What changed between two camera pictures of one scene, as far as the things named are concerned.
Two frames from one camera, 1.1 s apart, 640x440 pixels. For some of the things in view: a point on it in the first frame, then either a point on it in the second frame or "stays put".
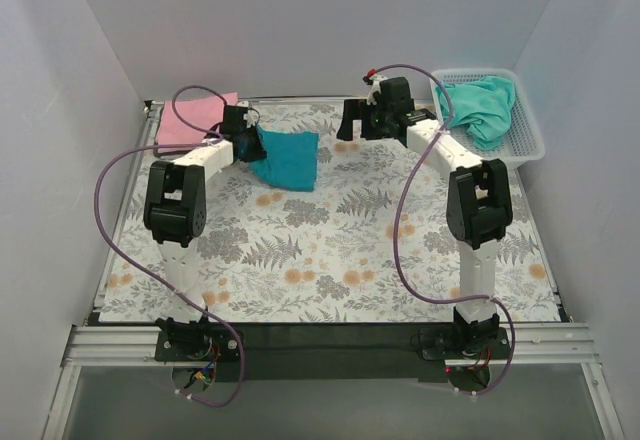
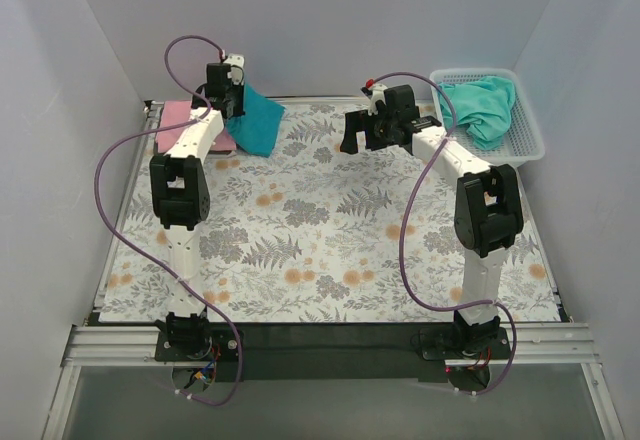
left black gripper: x=250 y=146 → x=232 y=107
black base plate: x=327 y=352 stays put
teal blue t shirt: x=291 y=161 → x=256 y=131
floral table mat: x=368 y=243 stays put
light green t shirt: x=482 y=106 stays put
